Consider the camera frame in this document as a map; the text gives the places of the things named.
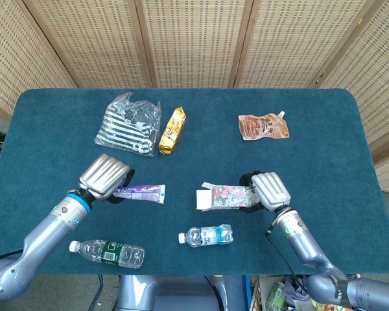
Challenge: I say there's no clear bottle blue white label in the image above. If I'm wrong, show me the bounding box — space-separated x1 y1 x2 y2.
178 224 234 248

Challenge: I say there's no purple white toothpaste tube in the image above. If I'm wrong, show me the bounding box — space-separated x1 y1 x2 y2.
112 183 167 205

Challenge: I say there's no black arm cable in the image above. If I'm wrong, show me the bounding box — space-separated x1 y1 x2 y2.
266 222 307 294
0 248 24 264

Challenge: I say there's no woven bamboo folding screen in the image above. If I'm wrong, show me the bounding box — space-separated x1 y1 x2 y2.
0 0 389 195

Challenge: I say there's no teal carpet table cover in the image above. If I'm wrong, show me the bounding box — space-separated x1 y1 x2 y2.
0 87 389 276

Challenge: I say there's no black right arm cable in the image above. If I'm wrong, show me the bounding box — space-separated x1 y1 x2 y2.
266 222 307 294

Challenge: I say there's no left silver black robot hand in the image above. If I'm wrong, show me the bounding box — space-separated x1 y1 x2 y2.
71 154 136 205

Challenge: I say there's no green plastic bottle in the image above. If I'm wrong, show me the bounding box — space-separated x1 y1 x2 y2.
265 281 286 310

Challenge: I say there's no floral toothpaste carton box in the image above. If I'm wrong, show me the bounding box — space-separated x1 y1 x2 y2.
196 181 262 213

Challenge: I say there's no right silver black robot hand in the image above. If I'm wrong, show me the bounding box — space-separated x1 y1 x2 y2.
239 170 292 215

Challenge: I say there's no striped cloth in plastic bag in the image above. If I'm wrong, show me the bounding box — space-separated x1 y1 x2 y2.
93 91 162 157

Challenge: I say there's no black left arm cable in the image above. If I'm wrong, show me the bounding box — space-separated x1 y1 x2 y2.
0 248 24 264

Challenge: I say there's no purple crumpled cloth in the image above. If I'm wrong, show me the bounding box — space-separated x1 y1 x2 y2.
283 275 309 306

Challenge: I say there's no yellow foil snack pack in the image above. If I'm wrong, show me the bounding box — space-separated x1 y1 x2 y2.
158 106 187 156

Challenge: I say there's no grey-blue robot torso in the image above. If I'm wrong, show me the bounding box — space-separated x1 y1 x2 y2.
116 274 247 311

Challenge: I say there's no brown spout pouch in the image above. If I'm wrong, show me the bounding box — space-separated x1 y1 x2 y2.
238 111 290 141

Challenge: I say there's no clear bottle green label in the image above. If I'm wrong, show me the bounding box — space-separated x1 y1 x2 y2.
68 239 145 269

